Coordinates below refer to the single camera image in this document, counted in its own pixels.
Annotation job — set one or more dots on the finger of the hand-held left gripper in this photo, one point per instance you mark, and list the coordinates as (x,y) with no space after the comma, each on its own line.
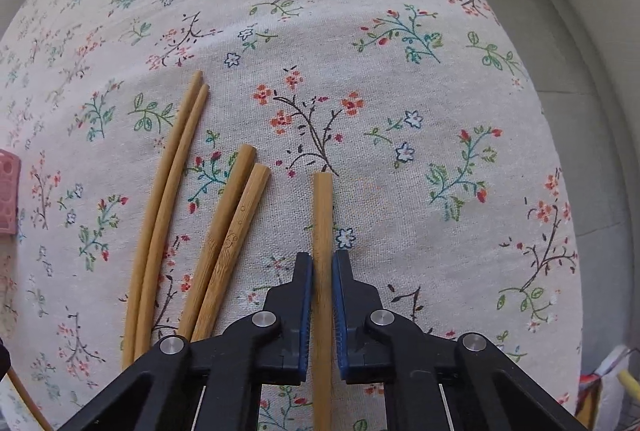
(4,358)

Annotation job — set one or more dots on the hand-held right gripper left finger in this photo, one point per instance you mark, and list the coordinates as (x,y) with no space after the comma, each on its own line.
(307,321)

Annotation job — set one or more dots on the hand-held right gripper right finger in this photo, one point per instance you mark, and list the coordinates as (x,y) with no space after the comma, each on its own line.
(340,321)

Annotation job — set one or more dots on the pink perforated utensil basket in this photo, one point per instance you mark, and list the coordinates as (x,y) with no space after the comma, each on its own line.
(7,191)

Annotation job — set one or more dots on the floral tablecloth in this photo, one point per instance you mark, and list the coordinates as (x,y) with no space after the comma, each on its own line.
(400,161)

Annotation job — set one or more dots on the colourful bag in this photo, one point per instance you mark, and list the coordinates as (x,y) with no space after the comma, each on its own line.
(595,386)

